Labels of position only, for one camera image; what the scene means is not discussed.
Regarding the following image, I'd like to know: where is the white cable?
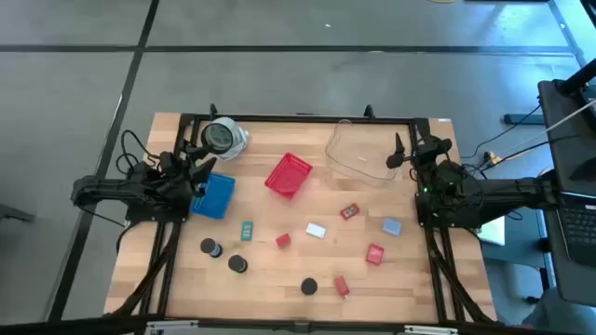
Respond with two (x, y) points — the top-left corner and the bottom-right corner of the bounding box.
(493, 98), (596, 162)

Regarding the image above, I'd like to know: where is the clear plastic tray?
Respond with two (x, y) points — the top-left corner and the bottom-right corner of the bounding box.
(324, 118), (407, 182)

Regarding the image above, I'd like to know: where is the white sheet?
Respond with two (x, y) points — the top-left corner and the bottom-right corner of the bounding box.
(475, 216), (507, 248)

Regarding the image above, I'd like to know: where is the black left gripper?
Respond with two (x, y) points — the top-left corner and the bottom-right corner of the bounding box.
(156, 141), (218, 197)

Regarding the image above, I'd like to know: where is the narrow red box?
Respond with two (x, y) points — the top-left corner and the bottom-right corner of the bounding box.
(333, 275), (351, 300)

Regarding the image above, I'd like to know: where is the black laptop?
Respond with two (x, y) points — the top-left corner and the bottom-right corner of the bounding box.
(553, 189), (596, 269)

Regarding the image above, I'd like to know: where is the light blue box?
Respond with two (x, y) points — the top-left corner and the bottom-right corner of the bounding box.
(381, 217), (403, 237)

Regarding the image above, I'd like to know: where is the black monitor pole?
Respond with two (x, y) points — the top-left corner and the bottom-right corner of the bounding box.
(556, 58), (596, 97)

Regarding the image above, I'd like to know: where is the red plastic basket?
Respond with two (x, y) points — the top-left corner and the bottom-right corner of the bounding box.
(264, 152), (314, 201)

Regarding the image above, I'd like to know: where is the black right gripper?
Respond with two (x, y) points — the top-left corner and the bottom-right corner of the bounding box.
(385, 131), (454, 170)

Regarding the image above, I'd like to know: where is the black side desk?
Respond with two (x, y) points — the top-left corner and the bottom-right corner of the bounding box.
(536, 77), (596, 309)

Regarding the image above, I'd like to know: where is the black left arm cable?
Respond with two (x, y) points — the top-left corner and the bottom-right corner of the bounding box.
(115, 128), (162, 177)

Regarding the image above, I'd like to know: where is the black aluminium table frame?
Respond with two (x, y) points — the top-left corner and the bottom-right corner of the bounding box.
(104, 102), (498, 335)

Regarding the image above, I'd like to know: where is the silver metal bracket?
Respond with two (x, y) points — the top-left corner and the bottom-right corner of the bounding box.
(144, 319), (200, 335)
(403, 324), (460, 335)

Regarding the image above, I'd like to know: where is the red device with dark screen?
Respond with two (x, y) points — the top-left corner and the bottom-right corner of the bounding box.
(339, 202), (361, 221)

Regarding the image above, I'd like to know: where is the grey chair leg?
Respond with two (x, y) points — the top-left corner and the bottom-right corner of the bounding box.
(0, 203), (36, 224)

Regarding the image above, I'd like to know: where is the blue plastic basket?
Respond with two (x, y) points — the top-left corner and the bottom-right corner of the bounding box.
(189, 171), (237, 221)

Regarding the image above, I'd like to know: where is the black floor foot bar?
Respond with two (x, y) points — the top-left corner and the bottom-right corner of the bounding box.
(503, 113), (546, 126)

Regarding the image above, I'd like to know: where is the black floor cable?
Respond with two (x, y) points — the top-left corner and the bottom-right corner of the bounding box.
(460, 102), (544, 160)

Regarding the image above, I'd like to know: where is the white box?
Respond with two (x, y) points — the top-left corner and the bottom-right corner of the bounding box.
(305, 222), (329, 240)

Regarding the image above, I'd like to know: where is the black computer mouse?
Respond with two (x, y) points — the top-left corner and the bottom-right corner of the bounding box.
(568, 156), (596, 182)

